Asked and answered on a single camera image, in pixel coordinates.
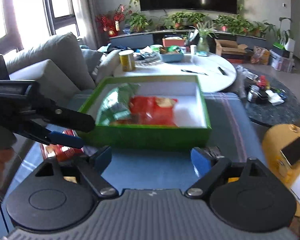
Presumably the yellow tin can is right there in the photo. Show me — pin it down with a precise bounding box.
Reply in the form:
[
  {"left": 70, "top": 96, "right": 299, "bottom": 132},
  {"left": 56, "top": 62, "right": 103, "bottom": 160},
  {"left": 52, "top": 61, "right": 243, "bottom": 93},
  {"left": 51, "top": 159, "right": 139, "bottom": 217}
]
[{"left": 119, "top": 50, "right": 135, "bottom": 72}]

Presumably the green snack bag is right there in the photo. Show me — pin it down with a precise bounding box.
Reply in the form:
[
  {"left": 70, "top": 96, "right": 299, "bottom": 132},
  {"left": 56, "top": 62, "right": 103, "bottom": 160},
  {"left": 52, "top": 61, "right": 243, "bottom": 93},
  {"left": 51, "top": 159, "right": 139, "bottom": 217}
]
[{"left": 96, "top": 83, "right": 140, "bottom": 126}]

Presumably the yellow round stool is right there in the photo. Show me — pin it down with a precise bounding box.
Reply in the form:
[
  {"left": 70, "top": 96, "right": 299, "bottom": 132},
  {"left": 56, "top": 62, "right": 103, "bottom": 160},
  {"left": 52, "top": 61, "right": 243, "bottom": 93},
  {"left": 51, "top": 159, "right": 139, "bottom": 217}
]
[{"left": 262, "top": 124, "right": 300, "bottom": 217}]

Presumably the red flower decoration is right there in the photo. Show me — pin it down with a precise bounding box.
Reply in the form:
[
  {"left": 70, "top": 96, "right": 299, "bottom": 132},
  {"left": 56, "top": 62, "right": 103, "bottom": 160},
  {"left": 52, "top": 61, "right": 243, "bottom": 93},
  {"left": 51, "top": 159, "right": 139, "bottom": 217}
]
[{"left": 95, "top": 4, "right": 132, "bottom": 37}]

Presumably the red lion snack bag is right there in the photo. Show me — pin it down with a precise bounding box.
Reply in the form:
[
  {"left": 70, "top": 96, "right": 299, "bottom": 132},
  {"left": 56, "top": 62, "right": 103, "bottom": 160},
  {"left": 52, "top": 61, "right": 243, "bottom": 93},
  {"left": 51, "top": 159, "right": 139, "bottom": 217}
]
[{"left": 39, "top": 129, "right": 84, "bottom": 162}]

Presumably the green cardboard box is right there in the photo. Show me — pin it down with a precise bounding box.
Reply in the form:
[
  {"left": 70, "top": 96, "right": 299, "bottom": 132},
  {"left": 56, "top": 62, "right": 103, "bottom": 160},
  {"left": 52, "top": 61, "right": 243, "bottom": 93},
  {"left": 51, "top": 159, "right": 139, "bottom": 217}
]
[{"left": 77, "top": 75, "right": 212, "bottom": 151}]

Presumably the glass vase with plant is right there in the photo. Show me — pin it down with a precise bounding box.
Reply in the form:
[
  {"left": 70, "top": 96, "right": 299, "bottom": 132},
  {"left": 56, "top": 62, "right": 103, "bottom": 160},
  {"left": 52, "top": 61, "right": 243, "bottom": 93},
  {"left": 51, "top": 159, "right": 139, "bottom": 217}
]
[{"left": 196, "top": 20, "right": 215, "bottom": 56}]

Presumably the dark round side table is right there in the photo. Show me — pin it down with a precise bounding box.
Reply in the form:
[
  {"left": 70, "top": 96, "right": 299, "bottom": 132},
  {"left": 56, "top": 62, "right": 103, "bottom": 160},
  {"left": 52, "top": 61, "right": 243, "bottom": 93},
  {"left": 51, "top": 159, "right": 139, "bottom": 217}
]
[{"left": 243, "top": 69, "right": 300, "bottom": 127}]

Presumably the red snack bag in box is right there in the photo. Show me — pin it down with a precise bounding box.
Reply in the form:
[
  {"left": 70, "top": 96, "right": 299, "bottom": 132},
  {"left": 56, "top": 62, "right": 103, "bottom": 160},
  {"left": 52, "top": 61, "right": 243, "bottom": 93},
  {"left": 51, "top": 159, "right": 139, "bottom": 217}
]
[{"left": 112, "top": 95, "right": 179, "bottom": 127}]

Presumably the open cardboard box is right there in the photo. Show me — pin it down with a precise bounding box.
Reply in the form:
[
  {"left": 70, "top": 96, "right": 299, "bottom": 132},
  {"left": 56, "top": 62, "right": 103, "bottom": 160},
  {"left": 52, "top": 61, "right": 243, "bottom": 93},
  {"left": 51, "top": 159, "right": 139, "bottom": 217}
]
[{"left": 215, "top": 39, "right": 248, "bottom": 56}]

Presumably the grey sofa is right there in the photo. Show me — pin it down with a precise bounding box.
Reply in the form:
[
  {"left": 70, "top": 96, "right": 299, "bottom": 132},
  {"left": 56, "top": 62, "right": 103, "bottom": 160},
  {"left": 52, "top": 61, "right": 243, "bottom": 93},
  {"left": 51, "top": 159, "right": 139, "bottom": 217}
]
[{"left": 6, "top": 33, "right": 120, "bottom": 102}]

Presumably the blue plastic basket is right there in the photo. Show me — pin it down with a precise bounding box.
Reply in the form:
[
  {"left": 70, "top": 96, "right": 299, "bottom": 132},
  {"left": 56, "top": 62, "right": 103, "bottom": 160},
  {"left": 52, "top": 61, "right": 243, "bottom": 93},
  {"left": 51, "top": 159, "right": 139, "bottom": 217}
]
[{"left": 159, "top": 46, "right": 184, "bottom": 63}]

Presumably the white round coffee table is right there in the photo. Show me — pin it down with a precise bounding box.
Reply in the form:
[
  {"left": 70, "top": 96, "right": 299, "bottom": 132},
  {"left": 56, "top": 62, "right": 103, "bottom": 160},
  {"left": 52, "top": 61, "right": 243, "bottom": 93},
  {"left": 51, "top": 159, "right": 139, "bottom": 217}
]
[{"left": 113, "top": 53, "right": 237, "bottom": 93}]

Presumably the black remote control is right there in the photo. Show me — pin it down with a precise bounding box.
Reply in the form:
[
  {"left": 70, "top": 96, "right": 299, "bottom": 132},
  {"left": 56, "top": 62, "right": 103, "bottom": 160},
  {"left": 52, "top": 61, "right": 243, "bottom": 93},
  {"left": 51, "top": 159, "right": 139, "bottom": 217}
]
[{"left": 218, "top": 67, "right": 227, "bottom": 76}]

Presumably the black pen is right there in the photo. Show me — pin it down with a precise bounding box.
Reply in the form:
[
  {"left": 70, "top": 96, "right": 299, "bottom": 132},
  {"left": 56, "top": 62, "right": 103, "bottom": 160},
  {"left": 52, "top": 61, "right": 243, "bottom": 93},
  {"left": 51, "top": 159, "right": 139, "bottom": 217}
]
[{"left": 181, "top": 69, "right": 208, "bottom": 76}]

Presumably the potted green plant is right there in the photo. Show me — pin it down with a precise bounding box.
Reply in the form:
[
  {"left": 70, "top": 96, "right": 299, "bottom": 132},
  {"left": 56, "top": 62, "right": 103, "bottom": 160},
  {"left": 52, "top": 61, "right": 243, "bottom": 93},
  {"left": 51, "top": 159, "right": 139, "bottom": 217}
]
[{"left": 126, "top": 12, "right": 153, "bottom": 33}]

